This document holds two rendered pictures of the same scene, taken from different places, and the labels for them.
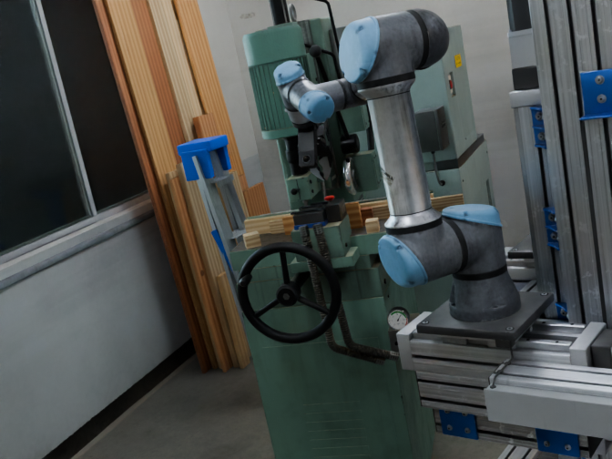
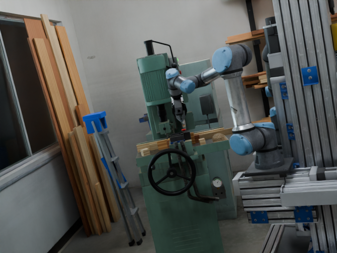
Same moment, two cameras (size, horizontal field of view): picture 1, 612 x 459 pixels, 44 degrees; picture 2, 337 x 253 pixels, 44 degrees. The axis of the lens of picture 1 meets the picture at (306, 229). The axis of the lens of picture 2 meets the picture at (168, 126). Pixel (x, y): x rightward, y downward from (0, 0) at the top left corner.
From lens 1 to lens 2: 0.76 m
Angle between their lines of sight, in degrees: 15
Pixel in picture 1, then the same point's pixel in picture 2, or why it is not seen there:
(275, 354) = (158, 206)
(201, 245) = (86, 169)
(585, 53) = (302, 60)
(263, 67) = (149, 73)
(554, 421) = (309, 201)
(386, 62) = (234, 64)
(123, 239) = (46, 168)
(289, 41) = (160, 61)
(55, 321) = (20, 209)
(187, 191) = (78, 141)
